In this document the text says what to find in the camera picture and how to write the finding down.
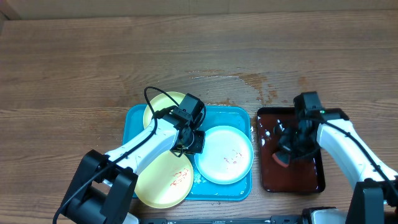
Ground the red black sponge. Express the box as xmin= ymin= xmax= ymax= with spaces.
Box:
xmin=272 ymin=151 xmax=290 ymax=168

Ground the light blue plate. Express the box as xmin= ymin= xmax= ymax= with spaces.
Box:
xmin=194 ymin=126 xmax=254 ymax=185

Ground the yellow plate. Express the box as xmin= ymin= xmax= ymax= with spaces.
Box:
xmin=143 ymin=91 xmax=185 ymax=129
xmin=135 ymin=151 xmax=193 ymax=208

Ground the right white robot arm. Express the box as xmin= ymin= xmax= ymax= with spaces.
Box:
xmin=272 ymin=91 xmax=397 ymax=224

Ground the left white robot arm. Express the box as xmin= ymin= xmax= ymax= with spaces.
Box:
xmin=52 ymin=94 xmax=206 ymax=223

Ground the dark red water tray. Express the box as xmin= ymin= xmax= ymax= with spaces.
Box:
xmin=257 ymin=107 xmax=325 ymax=194

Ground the teal plastic tray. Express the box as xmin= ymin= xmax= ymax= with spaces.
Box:
xmin=123 ymin=104 xmax=252 ymax=201

